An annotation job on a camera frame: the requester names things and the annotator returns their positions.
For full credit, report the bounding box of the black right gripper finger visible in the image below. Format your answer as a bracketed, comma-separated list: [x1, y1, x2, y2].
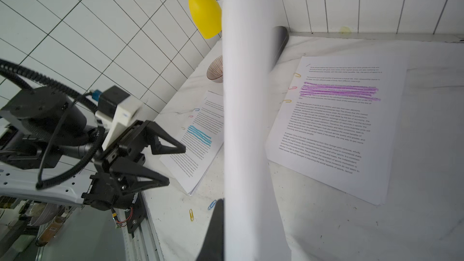
[197, 199, 225, 261]

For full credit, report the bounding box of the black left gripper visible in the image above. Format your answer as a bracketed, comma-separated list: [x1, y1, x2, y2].
[82, 120, 186, 210]

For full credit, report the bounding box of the pink highlighted paper document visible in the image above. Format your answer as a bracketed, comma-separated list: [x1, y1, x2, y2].
[222, 0, 291, 261]

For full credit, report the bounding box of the blue paperclip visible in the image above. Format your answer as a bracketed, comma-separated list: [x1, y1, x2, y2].
[207, 199, 217, 210]

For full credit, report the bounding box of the purple highlighted paper document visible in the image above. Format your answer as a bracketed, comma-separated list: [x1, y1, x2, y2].
[266, 53, 409, 205]

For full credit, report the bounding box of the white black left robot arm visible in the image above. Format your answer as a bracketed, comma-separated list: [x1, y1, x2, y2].
[1, 60, 186, 211]

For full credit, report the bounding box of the blue highlighted paper document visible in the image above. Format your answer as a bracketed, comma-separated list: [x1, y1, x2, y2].
[160, 91, 224, 195]

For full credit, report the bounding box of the small pink glass bowl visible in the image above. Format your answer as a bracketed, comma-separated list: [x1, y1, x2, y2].
[206, 56, 224, 83]

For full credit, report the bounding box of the yellow plastic wine glass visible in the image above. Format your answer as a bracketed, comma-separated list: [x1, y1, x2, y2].
[188, 0, 222, 39]

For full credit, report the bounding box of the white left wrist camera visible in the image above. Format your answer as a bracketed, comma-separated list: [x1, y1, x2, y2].
[95, 86, 142, 151]

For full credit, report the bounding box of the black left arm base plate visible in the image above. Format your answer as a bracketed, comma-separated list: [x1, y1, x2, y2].
[126, 193, 147, 236]

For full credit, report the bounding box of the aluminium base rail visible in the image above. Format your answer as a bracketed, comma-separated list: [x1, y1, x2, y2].
[119, 197, 164, 261]

